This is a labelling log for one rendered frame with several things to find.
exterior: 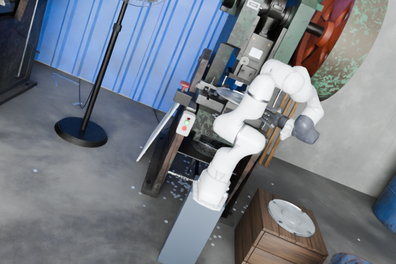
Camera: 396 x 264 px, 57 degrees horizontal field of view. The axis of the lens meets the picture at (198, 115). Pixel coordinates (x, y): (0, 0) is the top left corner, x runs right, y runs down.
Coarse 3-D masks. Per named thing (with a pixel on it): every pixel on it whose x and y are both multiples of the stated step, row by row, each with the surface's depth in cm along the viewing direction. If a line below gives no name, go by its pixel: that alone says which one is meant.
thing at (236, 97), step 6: (216, 90) 217; (222, 90) 224; (228, 90) 230; (234, 90) 234; (222, 96) 210; (228, 96) 216; (234, 96) 219; (240, 96) 225; (234, 102) 207; (240, 102) 214
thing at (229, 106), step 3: (225, 102) 228; (228, 102) 212; (231, 102) 212; (225, 105) 226; (228, 105) 225; (231, 105) 225; (234, 105) 225; (237, 105) 212; (225, 108) 226; (228, 108) 226; (231, 108) 226; (234, 108) 226; (222, 111) 227; (225, 111) 226; (228, 111) 227
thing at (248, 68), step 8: (256, 32) 225; (256, 40) 220; (264, 40) 220; (272, 40) 226; (248, 48) 222; (256, 48) 222; (264, 48) 222; (248, 56) 224; (256, 56) 223; (264, 56) 223; (240, 64) 226; (248, 64) 225; (256, 64) 225; (232, 72) 230; (240, 72) 224; (248, 72) 224; (256, 72) 227; (248, 80) 226
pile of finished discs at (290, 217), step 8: (272, 200) 217; (280, 200) 221; (272, 208) 208; (280, 208) 212; (288, 208) 216; (296, 208) 220; (272, 216) 201; (280, 216) 204; (288, 216) 206; (296, 216) 210; (304, 216) 215; (280, 224) 198; (288, 224) 200; (296, 224) 203; (304, 224) 207; (312, 224) 211; (296, 232) 195; (304, 232) 199; (312, 232) 202
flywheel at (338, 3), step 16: (336, 0) 232; (352, 0) 199; (320, 16) 249; (336, 16) 221; (304, 32) 258; (336, 32) 211; (304, 48) 254; (320, 48) 226; (304, 64) 243; (320, 64) 217
